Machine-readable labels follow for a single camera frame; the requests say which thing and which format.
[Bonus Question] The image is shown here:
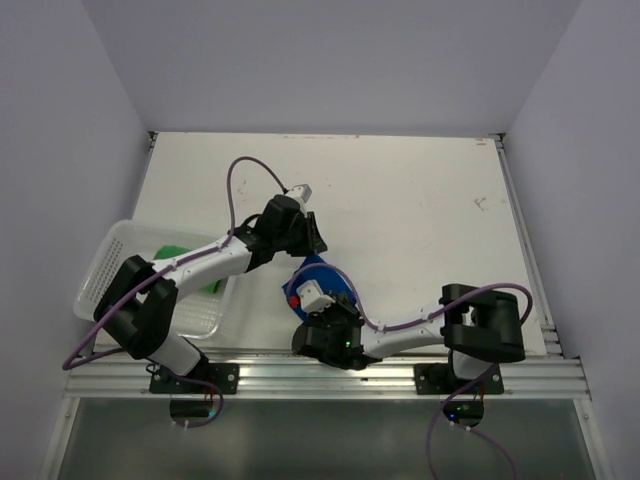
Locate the aluminium mounting rail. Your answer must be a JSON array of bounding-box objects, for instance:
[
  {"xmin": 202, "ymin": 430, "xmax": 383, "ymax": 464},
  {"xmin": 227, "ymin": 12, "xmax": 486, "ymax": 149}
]
[{"xmin": 63, "ymin": 352, "xmax": 590, "ymax": 400}]

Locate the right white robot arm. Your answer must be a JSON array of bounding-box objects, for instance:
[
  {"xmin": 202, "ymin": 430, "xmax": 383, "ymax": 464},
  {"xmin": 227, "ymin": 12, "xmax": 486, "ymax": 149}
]
[{"xmin": 291, "ymin": 281, "xmax": 530, "ymax": 393}]

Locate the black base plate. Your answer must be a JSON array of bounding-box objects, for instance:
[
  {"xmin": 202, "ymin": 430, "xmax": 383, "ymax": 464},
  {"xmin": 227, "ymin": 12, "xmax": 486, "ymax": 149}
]
[
  {"xmin": 413, "ymin": 363, "xmax": 505, "ymax": 396},
  {"xmin": 146, "ymin": 363, "xmax": 240, "ymax": 395}
]

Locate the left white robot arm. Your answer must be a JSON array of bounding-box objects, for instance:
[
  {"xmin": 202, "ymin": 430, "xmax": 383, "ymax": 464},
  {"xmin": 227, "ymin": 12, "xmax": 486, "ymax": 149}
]
[{"xmin": 94, "ymin": 187, "xmax": 327, "ymax": 393}]

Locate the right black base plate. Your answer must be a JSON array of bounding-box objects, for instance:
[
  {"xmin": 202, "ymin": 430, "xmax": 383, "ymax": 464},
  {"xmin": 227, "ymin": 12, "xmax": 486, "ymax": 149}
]
[{"xmin": 413, "ymin": 363, "xmax": 505, "ymax": 396}]

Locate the blue microfiber towel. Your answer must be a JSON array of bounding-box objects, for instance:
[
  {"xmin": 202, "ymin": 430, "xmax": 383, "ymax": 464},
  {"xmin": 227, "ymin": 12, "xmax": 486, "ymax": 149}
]
[{"xmin": 281, "ymin": 267, "xmax": 356, "ymax": 322}]

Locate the green microfiber towel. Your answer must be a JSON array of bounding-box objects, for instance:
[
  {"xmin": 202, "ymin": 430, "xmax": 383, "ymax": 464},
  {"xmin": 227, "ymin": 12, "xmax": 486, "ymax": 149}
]
[{"xmin": 153, "ymin": 245, "xmax": 220, "ymax": 294}]

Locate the clear plastic basket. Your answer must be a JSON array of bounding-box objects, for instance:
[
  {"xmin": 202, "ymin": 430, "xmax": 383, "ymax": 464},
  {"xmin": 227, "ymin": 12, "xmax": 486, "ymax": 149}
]
[{"xmin": 73, "ymin": 220, "xmax": 236, "ymax": 340}]

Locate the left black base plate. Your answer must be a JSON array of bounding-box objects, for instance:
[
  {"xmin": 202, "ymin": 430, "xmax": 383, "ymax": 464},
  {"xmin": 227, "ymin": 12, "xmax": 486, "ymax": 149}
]
[{"xmin": 146, "ymin": 363, "xmax": 240, "ymax": 395}]

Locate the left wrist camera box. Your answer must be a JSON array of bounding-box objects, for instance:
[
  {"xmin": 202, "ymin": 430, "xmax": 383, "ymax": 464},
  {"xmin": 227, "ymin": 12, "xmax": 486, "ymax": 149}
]
[{"xmin": 286, "ymin": 184, "xmax": 312, "ymax": 205}]

